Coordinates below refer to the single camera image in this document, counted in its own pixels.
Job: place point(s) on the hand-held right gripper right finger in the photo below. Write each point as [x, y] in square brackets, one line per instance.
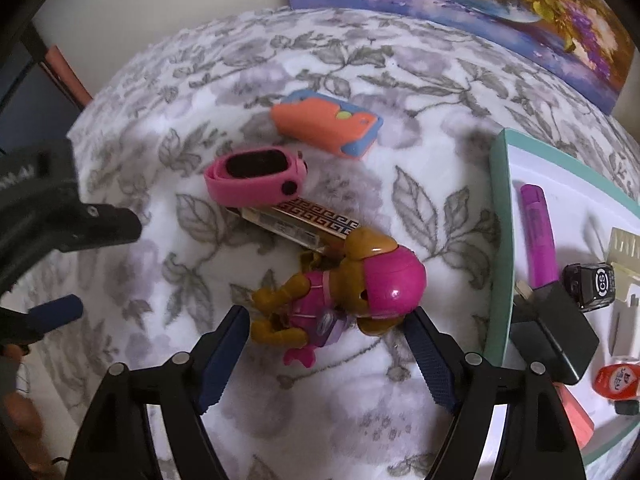
[432, 360]

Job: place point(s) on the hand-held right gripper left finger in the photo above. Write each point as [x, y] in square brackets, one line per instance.
[222, 360]

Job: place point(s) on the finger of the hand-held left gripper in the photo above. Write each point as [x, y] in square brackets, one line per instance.
[110, 225]
[60, 310]

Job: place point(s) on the pink toy dog figure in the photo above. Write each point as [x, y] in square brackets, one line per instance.
[395, 275]

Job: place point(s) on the black power adapter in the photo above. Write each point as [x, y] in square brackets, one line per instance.
[550, 340]

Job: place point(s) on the pink rectangular box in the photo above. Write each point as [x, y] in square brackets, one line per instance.
[575, 415]

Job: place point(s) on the purple highlighter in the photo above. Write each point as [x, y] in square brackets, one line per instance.
[540, 240]

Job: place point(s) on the teal tray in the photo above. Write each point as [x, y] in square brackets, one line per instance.
[500, 210]

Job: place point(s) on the orange glue tube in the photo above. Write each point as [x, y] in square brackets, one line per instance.
[617, 380]

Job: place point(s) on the grey white block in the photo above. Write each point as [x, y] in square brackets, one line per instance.
[625, 332]

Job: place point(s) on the person's left forearm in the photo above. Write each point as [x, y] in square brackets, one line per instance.
[22, 410]

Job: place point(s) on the pink smartwatch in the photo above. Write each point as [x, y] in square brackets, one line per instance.
[220, 185]

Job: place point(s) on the grey floral blanket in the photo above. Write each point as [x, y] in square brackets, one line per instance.
[150, 110]

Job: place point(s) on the brown wooden board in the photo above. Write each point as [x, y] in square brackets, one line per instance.
[65, 75]

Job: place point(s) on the gold patterned box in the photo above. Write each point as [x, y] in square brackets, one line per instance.
[310, 215]

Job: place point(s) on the black toy car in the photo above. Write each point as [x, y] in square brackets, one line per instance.
[590, 285]

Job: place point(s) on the cream plastic comb piece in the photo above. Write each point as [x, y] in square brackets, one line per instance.
[625, 255]

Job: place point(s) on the orange and blue toy phone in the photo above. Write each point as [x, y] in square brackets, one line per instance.
[315, 120]

